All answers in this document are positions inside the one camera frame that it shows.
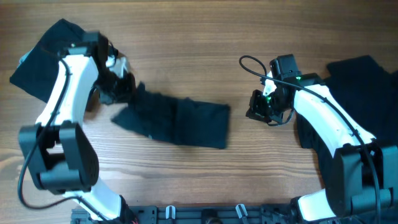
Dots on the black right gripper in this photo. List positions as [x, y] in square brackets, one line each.
[255, 109]

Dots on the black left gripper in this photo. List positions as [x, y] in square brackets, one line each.
[130, 94]

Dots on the dark green t-shirt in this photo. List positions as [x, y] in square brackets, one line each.
[180, 121]

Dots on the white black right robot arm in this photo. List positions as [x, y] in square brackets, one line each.
[360, 173]

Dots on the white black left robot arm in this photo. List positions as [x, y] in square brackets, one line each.
[60, 164]

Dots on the dark clothes pile right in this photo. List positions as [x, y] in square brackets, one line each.
[367, 93]

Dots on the folded dark pants pile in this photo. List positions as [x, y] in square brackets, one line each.
[38, 69]

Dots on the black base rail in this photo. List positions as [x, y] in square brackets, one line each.
[264, 214]

